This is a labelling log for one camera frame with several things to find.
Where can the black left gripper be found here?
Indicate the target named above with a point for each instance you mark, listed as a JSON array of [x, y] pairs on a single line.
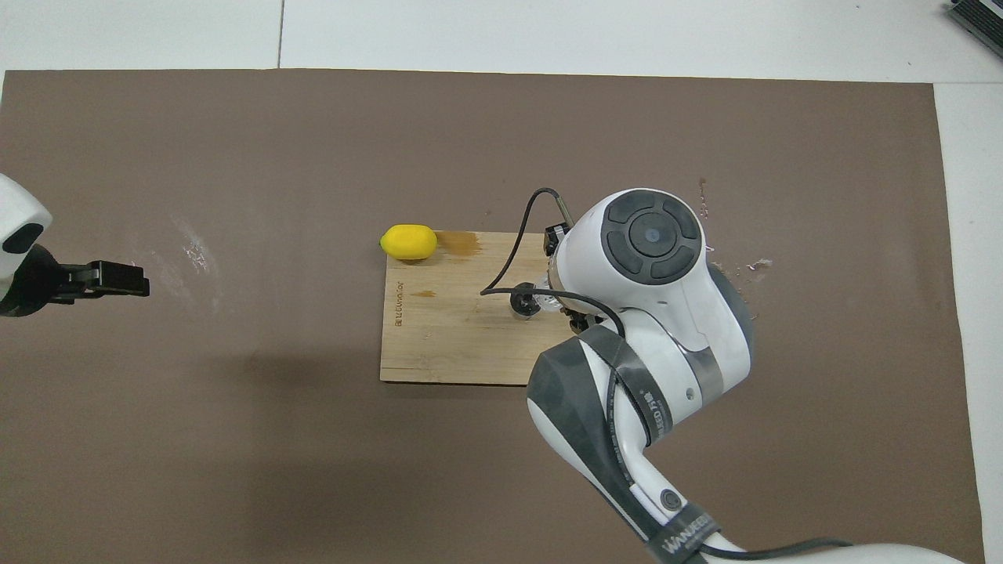
[[31, 286]]

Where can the steel jigger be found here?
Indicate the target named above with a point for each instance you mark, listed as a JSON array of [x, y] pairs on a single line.
[[523, 304]]

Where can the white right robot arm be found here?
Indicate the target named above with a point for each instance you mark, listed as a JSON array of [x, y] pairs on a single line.
[[650, 235]]

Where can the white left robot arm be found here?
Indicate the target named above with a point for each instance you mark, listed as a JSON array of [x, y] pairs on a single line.
[[16, 211]]

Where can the wooden cutting board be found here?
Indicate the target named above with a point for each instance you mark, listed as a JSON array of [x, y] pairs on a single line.
[[439, 345]]

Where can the yellow lemon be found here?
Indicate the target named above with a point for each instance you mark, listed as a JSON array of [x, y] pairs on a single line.
[[407, 241]]

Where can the brown table mat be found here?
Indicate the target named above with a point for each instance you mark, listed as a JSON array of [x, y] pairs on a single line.
[[235, 470]]

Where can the grey ribbed device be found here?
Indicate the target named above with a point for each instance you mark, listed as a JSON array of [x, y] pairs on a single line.
[[983, 19]]

